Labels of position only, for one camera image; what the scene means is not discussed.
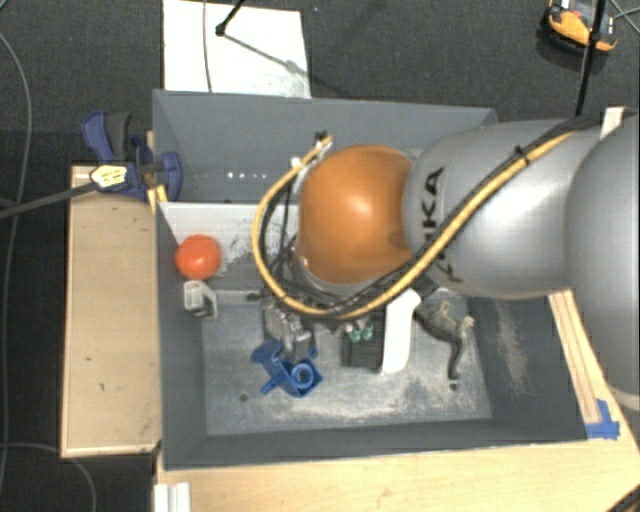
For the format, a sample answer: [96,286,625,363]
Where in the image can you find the blue plastic pencil sharpener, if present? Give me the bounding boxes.
[249,338,323,399]

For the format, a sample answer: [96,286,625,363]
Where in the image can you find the clear plastic clip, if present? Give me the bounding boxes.
[183,280,219,320]

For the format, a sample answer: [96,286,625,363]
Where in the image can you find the orange ball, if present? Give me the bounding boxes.
[174,234,223,282]

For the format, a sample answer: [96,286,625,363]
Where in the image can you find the grey metal bin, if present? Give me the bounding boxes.
[151,89,589,472]

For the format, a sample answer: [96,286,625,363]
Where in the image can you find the grey toy animal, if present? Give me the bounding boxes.
[414,299,477,381]

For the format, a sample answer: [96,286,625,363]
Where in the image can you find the pale wood flat board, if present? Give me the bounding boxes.
[60,164,164,459]

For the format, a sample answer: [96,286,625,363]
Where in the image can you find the black cylinder on white bracket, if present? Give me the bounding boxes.
[340,288,423,376]

